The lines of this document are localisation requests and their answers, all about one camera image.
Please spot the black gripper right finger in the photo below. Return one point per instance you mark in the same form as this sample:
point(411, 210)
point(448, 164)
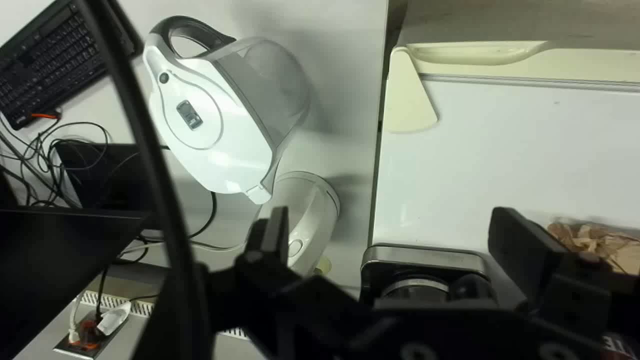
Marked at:
point(527, 257)

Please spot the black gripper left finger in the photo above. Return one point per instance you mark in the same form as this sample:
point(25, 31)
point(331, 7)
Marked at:
point(273, 267)

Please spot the black silver coffeemaker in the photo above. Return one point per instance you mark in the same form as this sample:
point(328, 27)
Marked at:
point(426, 263)

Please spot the beige round desk grommet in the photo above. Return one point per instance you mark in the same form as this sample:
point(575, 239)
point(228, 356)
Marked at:
point(325, 267)

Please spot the light wooden blocks pile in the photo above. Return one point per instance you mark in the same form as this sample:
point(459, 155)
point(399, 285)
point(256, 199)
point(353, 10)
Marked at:
point(597, 243)

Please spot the white water filter pitcher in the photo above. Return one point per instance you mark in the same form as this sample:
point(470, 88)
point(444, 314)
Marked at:
point(220, 112)

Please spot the white power plug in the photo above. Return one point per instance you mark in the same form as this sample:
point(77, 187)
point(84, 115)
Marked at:
point(112, 320)

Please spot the black box device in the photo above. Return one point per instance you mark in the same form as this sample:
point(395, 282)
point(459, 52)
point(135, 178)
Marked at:
point(100, 173)

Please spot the black flat monitor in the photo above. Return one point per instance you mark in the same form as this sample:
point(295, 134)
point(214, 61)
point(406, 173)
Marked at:
point(52, 267)

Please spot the black computer keyboard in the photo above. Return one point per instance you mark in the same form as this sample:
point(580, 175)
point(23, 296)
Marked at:
point(50, 61)

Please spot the white power strip red switch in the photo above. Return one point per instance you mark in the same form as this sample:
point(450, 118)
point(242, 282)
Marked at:
point(81, 336)

